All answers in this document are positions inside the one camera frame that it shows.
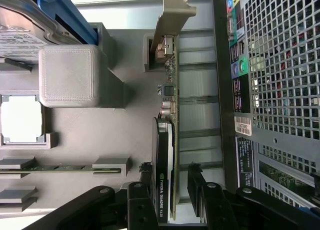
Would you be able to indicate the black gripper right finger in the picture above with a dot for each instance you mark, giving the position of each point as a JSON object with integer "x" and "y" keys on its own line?
{"x": 215, "y": 210}

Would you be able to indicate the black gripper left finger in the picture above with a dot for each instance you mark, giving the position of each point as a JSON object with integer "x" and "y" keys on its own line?
{"x": 142, "y": 210}

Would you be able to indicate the green RAM stick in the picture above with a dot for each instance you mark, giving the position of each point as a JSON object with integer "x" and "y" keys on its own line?
{"x": 62, "y": 168}

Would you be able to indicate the grey parts rack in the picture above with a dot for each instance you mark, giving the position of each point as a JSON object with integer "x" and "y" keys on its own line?
{"x": 75, "y": 144}

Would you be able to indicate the open black PC case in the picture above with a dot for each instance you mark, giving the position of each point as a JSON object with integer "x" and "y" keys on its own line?
{"x": 275, "y": 137}

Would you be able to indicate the silver CPU chip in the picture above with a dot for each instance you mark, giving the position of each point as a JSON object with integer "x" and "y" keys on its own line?
{"x": 20, "y": 119}

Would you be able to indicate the silver hard disk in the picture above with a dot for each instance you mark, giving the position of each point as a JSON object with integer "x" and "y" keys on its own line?
{"x": 20, "y": 39}

